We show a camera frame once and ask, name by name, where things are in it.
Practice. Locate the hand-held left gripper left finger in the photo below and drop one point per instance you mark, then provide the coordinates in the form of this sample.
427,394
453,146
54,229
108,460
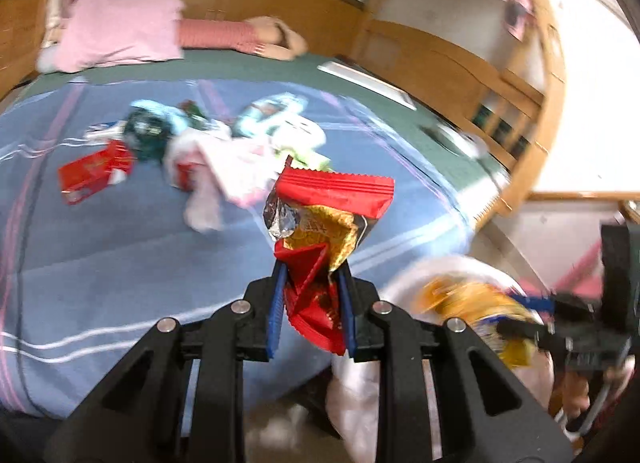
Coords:
277,315

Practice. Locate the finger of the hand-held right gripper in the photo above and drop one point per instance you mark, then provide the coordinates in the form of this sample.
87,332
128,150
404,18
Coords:
522,330
535,301

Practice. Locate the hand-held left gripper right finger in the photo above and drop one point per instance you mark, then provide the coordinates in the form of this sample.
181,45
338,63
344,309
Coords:
348,315

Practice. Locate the yellow snack packet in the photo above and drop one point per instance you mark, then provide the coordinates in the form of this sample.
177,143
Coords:
475,303

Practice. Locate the red snack wrapper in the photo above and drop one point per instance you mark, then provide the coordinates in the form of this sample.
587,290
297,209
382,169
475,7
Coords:
330,193

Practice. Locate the dark green packet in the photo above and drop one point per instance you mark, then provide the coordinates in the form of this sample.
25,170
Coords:
145,135

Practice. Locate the pink and white plastic bag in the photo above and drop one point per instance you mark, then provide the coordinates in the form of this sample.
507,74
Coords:
220,168

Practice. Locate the black and white object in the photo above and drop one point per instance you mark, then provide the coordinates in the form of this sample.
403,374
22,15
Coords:
452,139

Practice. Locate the teal and white packet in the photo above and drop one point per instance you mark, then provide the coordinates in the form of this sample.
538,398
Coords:
265,110

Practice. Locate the small red green wrapper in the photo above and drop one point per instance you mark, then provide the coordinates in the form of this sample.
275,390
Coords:
195,112

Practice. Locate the white flat box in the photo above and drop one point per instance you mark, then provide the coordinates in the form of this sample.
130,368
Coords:
367,84

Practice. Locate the red packet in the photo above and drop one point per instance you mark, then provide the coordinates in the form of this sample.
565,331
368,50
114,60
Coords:
92,170

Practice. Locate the silver wrapper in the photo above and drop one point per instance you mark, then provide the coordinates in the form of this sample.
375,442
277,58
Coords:
102,132

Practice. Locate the red striped plush toy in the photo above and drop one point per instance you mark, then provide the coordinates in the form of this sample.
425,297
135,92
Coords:
220,35

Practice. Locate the pink pillow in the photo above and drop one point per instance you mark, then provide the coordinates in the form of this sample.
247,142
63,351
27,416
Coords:
120,30

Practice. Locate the wooden bed frame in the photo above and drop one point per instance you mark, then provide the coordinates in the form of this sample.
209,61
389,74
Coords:
450,68

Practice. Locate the pink wall poster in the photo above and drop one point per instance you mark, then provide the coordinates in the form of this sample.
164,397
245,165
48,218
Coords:
520,8

